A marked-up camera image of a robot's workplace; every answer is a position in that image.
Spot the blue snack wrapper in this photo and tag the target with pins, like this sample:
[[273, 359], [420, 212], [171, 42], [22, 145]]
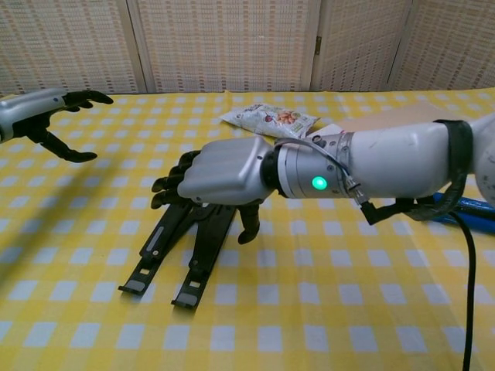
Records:
[[475, 206]]

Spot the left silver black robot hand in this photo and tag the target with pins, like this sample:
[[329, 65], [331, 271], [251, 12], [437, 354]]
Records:
[[27, 110]]

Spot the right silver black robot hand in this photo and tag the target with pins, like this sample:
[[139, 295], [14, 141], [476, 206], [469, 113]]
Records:
[[224, 170]]

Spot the black folding stand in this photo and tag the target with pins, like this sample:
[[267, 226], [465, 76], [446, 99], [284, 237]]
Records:
[[154, 247]]

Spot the white nut snack bag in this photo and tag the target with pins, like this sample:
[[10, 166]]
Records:
[[270, 120]]

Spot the tan paper folder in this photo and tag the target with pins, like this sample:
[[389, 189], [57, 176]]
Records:
[[406, 116]]

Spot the yellow white checked tablecloth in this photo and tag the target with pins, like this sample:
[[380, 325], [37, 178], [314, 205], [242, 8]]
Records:
[[294, 309]]

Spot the beige woven folding screen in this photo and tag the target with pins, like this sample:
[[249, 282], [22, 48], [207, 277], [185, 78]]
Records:
[[232, 46]]

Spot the pink white wipes packet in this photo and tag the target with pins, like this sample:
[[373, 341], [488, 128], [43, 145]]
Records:
[[326, 130]]

